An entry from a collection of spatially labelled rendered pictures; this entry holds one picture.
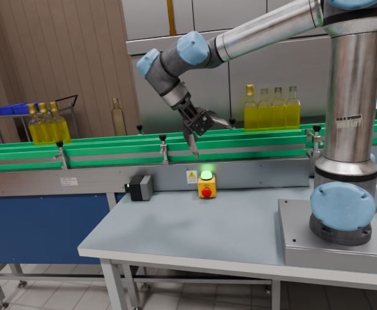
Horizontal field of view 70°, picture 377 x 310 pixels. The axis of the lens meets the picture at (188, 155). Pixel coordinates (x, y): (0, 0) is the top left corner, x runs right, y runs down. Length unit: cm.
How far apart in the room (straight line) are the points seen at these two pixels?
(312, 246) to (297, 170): 45
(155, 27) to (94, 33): 273
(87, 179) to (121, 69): 275
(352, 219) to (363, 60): 30
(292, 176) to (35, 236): 129
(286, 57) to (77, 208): 120
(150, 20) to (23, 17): 346
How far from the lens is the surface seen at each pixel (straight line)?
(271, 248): 87
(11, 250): 180
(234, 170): 113
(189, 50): 70
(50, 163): 138
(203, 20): 136
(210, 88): 135
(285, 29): 75
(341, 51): 59
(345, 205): 62
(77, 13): 420
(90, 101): 422
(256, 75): 133
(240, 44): 78
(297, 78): 136
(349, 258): 82
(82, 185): 133
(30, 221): 162
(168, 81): 77
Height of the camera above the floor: 129
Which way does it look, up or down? 20 degrees down
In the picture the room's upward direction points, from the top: 6 degrees counter-clockwise
